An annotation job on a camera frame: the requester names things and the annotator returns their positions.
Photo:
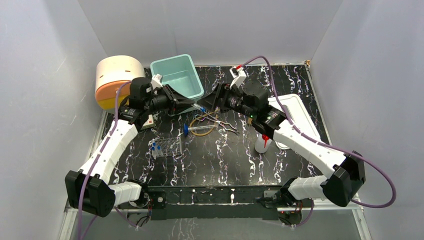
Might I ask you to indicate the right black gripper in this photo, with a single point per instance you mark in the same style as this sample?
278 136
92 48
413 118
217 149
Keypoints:
218 98

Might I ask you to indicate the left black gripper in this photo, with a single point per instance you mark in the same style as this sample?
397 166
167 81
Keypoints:
168 99

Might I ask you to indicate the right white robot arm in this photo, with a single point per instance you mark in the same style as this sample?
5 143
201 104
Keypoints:
342 174

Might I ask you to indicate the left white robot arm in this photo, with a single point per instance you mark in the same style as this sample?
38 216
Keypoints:
89 189

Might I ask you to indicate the metal tongs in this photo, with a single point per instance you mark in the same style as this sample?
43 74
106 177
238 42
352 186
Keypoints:
224 125

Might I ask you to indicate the tan rubber band loop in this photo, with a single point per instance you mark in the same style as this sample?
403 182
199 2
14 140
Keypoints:
198 120

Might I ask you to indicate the teal plastic bin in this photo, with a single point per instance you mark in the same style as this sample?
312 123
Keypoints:
180 73

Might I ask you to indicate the small white red box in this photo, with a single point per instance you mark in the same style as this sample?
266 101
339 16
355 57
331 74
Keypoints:
150 123

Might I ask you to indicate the clear test tube rack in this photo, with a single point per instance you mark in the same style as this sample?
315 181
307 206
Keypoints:
167 147

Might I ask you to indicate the blue capped tube in rack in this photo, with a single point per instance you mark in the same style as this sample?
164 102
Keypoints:
153 150

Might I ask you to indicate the white squeeze bottle red cap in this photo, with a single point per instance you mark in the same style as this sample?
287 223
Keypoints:
262 143

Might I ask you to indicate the white orange yellow cylinder device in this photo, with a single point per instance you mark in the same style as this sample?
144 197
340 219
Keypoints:
111 73

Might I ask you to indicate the white plastic bin lid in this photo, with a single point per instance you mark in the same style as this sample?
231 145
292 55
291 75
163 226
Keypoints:
294 112

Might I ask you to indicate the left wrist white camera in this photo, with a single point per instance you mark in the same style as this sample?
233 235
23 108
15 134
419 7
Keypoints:
156 81

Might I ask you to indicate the wrist white camera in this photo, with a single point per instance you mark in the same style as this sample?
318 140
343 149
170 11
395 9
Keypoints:
156 81
239 76

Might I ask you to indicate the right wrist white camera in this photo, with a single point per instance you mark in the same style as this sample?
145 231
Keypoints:
239 76

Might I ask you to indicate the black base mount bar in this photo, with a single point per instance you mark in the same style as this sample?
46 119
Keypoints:
223 202

